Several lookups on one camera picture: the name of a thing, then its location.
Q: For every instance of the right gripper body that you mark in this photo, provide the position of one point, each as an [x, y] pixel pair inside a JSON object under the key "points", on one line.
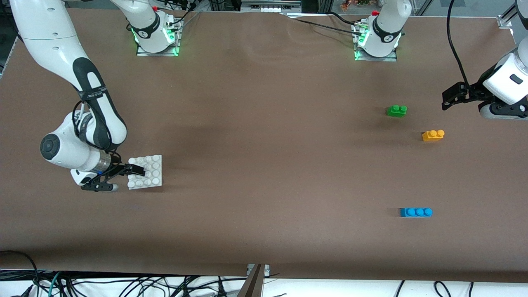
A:
{"points": [[116, 168]]}

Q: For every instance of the white studded base plate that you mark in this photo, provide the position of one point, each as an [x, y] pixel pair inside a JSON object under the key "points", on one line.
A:
{"points": [[152, 173]]}

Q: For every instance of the yellow toy block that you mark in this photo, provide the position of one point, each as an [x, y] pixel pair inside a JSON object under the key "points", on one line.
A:
{"points": [[432, 136]]}

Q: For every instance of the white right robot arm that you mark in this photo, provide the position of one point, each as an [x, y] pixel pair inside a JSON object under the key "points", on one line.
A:
{"points": [[53, 41]]}

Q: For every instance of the green toy block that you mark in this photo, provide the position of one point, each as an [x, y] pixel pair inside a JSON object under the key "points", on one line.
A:
{"points": [[397, 111]]}

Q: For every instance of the blue toy block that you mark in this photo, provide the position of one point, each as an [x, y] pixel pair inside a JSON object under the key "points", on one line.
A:
{"points": [[416, 212]]}

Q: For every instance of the orange background item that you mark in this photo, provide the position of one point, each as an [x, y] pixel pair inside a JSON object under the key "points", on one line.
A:
{"points": [[354, 4]]}

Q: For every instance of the brown table cover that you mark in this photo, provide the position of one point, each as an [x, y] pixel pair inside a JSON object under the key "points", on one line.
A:
{"points": [[264, 123]]}

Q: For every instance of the aluminium table edge profile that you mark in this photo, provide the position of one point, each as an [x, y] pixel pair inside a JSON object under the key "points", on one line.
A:
{"points": [[255, 284]]}

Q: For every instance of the grey box with connectors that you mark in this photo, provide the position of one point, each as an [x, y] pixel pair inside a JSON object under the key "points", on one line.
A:
{"points": [[270, 6]]}

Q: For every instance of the aluminium corner bracket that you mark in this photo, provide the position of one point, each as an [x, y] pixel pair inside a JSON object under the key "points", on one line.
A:
{"points": [[505, 21]]}

